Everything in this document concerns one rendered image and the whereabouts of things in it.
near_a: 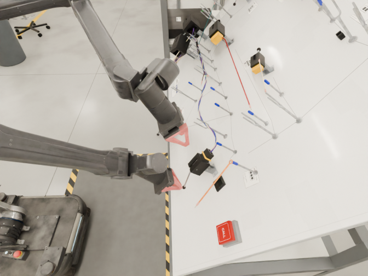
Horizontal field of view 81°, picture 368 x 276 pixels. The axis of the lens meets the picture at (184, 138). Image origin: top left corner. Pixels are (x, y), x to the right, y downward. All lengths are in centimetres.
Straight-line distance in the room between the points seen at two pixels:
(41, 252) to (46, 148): 133
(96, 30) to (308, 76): 59
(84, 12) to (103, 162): 45
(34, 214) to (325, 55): 183
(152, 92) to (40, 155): 25
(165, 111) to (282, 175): 33
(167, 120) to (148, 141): 171
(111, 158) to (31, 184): 182
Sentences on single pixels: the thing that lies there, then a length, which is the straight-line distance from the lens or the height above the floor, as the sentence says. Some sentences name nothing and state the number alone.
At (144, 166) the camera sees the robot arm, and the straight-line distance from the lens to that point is 58.
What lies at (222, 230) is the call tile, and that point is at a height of 111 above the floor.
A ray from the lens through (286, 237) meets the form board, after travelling 57.
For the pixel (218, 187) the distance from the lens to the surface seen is 71.
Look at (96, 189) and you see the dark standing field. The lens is 206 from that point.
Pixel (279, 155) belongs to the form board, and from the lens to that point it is 62.
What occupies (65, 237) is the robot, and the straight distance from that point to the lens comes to 171.
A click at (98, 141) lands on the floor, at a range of 239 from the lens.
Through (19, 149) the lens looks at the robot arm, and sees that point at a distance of 43.
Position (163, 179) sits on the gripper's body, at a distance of 69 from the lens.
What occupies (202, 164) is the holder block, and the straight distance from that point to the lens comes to 69.
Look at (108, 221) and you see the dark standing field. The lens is 191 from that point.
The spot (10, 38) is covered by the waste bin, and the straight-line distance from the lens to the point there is 404.
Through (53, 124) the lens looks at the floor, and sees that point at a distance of 278.
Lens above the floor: 171
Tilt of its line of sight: 49 degrees down
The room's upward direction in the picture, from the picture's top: straight up
